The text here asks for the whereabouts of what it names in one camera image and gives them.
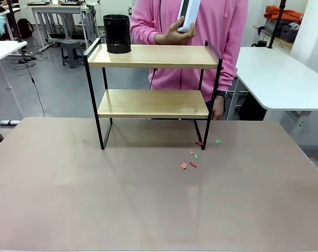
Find white side table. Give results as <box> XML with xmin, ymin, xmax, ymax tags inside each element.
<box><xmin>0</xmin><ymin>40</ymin><xmax>28</xmax><ymax>91</ymax></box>

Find white digital clock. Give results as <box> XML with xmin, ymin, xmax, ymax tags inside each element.
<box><xmin>176</xmin><ymin>0</ymin><xmax>202</xmax><ymax>34</ymax></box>

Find person's left hand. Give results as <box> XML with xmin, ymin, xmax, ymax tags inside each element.
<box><xmin>212</xmin><ymin>97</ymin><xmax>226</xmax><ymax>121</ymax></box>

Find two-tier wood metal shelf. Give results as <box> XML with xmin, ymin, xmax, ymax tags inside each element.
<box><xmin>83</xmin><ymin>37</ymin><xmax>224</xmax><ymax>151</ymax></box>

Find grey storage crate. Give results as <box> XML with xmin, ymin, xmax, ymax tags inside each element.
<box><xmin>279</xmin><ymin>25</ymin><xmax>299</xmax><ymax>43</ymax></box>

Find person in pink hoodie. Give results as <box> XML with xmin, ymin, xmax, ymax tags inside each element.
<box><xmin>129</xmin><ymin>0</ymin><xmax>249</xmax><ymax>103</ymax></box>

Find person's right forearm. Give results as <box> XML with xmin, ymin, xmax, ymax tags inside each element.
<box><xmin>129</xmin><ymin>19</ymin><xmax>165</xmax><ymax>46</ymax></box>

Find black mesh pen holder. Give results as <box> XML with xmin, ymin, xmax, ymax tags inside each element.
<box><xmin>103</xmin><ymin>14</ymin><xmax>132</xmax><ymax>55</ymax></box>

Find black backpack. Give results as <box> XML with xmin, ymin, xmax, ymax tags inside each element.
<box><xmin>17</xmin><ymin>18</ymin><xmax>34</xmax><ymax>39</ymax></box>

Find grey background desk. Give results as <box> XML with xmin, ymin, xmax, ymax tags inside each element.
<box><xmin>27</xmin><ymin>1</ymin><xmax>98</xmax><ymax>51</ymax></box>

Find black stand pole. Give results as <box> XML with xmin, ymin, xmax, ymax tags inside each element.
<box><xmin>252</xmin><ymin>0</ymin><xmax>286</xmax><ymax>49</ymax></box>
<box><xmin>7</xmin><ymin>0</ymin><xmax>28</xmax><ymax>44</ymax></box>

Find large white table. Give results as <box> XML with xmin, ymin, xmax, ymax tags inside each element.
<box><xmin>226</xmin><ymin>46</ymin><xmax>318</xmax><ymax>137</ymax></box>

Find person's left forearm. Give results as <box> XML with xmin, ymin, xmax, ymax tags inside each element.
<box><xmin>216</xmin><ymin>49</ymin><xmax>240</xmax><ymax>93</ymax></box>

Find black floor cable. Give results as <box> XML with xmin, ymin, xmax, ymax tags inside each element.
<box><xmin>13</xmin><ymin>49</ymin><xmax>46</xmax><ymax>118</ymax></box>

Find thin black cord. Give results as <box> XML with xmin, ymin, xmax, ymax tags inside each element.
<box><xmin>149</xmin><ymin>0</ymin><xmax>164</xmax><ymax>90</ymax></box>

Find person's right hand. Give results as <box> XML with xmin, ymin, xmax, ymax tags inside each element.
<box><xmin>154</xmin><ymin>16</ymin><xmax>197</xmax><ymax>46</ymax></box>

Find grey plastic stool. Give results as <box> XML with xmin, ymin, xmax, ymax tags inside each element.
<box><xmin>59</xmin><ymin>39</ymin><xmax>84</xmax><ymax>69</ymax></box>

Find orange bag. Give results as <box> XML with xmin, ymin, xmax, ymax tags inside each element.
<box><xmin>263</xmin><ymin>5</ymin><xmax>304</xmax><ymax>25</ymax></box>

